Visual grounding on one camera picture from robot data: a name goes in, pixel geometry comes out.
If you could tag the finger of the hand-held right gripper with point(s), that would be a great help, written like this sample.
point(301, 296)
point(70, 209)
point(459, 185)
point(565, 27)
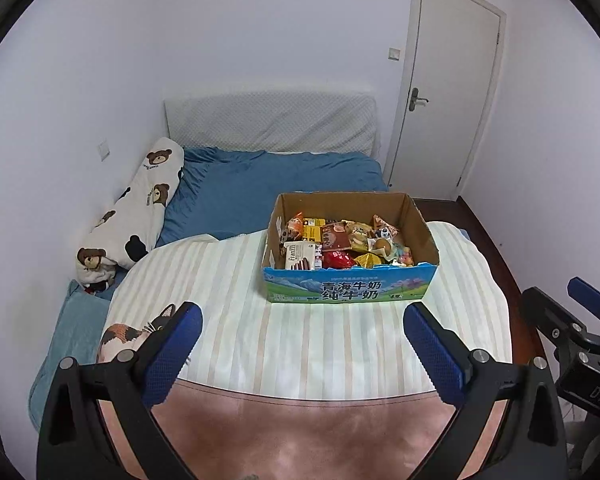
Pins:
point(592, 296)
point(550, 312)

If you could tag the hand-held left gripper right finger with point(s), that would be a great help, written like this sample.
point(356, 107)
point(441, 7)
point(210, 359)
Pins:
point(432, 355)

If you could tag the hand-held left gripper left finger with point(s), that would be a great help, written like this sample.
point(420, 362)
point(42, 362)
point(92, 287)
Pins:
point(172, 350)

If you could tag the colourful candy bag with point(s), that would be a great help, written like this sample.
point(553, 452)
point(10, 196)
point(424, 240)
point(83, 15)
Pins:
point(405, 256)

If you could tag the blue printed cardboard box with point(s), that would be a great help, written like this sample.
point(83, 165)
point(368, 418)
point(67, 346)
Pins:
point(350, 290)

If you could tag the yellow snack packet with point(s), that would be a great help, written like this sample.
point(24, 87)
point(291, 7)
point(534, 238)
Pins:
point(367, 260)

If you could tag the bread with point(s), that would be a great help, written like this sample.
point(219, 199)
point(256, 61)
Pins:
point(380, 246)

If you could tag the red snack packet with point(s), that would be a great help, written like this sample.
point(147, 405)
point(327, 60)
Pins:
point(337, 261)

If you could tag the panda print snack packet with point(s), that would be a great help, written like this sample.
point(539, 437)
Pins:
point(385, 227)

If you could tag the beige snack packet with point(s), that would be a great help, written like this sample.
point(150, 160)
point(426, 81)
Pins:
point(358, 234)

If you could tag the white wafer packet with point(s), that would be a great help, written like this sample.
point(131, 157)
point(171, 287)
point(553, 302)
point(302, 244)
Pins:
point(298, 255)

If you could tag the yellow packet with dark print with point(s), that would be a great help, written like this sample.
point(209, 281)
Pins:
point(312, 230)

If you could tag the light blue blanket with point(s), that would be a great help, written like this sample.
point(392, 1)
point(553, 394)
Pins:
point(75, 335)

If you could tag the striped blanket with pink border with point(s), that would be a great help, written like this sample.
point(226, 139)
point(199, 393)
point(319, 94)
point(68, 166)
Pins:
point(305, 340)

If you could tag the bear print pillow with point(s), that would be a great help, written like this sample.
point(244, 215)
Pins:
point(140, 205)

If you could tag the blue bed sheet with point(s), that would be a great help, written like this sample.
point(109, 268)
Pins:
point(240, 190)

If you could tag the white quilted headboard cushion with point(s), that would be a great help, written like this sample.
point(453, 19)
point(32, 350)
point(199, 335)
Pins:
point(270, 122)

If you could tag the white door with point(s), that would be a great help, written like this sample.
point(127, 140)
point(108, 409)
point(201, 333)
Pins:
point(450, 85)

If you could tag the white wall socket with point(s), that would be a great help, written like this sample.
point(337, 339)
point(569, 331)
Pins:
point(104, 149)

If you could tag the white light switch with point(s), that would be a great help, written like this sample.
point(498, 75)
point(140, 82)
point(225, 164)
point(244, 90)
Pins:
point(394, 53)

